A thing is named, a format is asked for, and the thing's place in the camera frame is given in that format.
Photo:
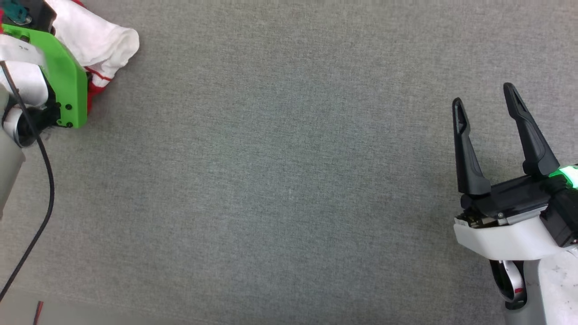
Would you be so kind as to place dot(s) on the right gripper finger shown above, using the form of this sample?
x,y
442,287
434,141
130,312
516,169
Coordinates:
x,y
535,149
467,162

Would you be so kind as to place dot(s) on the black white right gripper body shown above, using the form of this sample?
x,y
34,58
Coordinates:
x,y
510,234

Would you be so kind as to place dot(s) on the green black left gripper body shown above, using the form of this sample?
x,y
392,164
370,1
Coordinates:
x,y
67,81

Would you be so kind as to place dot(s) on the red white basketball jersey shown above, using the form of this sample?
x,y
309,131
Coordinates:
x,y
97,38

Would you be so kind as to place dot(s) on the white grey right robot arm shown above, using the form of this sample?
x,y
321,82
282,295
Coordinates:
x,y
551,289

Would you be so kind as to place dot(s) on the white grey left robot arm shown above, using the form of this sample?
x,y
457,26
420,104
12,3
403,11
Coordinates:
x,y
25,81

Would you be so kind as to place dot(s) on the grey fabric sofa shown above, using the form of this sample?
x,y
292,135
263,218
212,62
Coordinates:
x,y
280,171

